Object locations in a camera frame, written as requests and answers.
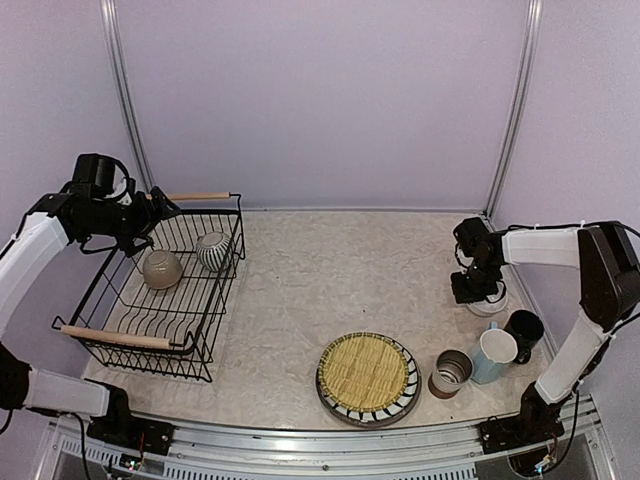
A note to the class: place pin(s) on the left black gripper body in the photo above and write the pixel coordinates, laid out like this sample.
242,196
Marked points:
124,223

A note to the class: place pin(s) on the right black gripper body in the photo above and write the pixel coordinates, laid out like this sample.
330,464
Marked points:
479,283

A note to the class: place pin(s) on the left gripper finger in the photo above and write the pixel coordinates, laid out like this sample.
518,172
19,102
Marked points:
161,205
132,246

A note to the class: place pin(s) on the white ceramic bowl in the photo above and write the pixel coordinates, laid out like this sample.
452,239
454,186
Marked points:
490,307

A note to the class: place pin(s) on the beige ceramic cup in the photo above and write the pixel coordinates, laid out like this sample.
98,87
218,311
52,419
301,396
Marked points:
161,270

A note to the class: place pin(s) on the dark navy cup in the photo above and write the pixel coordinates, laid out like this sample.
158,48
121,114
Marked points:
527,329

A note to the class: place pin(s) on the light blue faceted cup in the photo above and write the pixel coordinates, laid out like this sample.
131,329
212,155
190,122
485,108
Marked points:
493,352

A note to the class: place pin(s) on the white brown ceramic cup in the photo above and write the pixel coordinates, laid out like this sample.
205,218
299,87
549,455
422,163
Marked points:
451,371

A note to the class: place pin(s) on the black white striped plate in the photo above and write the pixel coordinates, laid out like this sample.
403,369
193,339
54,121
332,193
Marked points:
407,380

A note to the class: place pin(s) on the yellow woven bamboo mat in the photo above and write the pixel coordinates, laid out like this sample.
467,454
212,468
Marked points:
363,372

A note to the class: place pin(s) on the grey deer pattern plate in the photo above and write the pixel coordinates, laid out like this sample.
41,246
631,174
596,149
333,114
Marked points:
415,400

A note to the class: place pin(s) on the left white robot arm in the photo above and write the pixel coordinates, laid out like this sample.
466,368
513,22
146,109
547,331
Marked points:
54,222

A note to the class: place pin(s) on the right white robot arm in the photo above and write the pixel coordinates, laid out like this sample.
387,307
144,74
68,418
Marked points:
609,293

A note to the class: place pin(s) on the striped ceramic bowl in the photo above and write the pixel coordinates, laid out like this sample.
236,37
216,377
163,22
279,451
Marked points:
211,250

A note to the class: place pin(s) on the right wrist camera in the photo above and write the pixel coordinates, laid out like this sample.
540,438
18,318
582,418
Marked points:
475,242

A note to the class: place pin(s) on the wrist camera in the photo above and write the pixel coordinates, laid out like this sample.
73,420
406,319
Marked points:
101,177
475,242

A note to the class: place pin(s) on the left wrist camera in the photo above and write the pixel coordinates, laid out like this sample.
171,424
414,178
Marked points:
101,177

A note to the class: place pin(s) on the black wire dish rack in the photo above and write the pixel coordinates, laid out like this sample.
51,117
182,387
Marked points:
169,332

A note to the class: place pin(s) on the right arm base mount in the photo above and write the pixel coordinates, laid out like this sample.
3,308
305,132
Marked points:
508,433

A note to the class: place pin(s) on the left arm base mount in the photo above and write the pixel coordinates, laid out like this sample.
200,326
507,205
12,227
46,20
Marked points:
136,433

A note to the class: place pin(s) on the left aluminium frame post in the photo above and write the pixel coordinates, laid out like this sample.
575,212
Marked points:
109,15

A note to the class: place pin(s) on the aluminium frame post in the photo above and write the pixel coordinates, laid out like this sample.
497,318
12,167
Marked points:
517,106
109,15

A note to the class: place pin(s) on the front aluminium rail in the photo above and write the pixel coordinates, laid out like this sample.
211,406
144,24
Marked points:
207,451

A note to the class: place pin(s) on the right aluminium frame post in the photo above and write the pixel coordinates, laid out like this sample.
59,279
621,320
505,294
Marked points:
517,106

